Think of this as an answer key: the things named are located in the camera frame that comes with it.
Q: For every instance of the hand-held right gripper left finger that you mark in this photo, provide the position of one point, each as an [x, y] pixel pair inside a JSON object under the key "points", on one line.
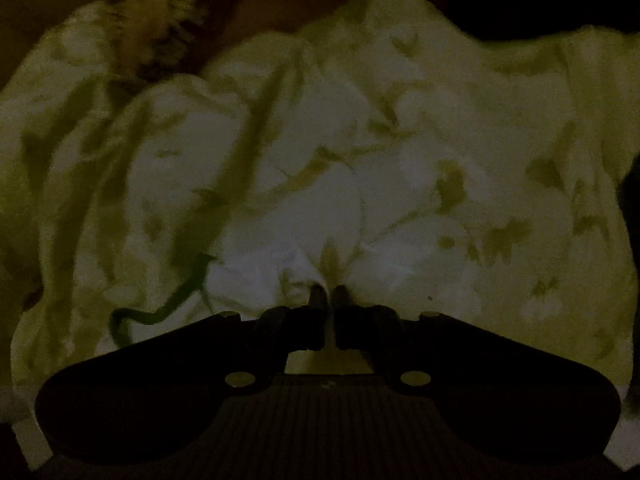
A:
{"points": [[316, 305]]}

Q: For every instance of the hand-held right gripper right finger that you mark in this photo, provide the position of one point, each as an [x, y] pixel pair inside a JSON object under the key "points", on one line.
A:
{"points": [[342, 305]]}

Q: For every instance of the pale floral garment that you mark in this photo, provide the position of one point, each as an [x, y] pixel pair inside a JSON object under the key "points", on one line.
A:
{"points": [[380, 175]]}

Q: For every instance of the plain bed sheet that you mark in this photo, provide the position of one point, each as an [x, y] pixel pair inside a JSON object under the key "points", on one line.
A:
{"points": [[627, 425]]}

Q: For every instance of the pile of white crumpled cloths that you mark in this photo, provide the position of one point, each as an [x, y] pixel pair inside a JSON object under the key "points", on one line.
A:
{"points": [[35, 125]]}

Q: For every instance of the fuzzy yellow plush item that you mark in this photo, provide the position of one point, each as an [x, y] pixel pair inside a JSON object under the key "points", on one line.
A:
{"points": [[150, 15]]}

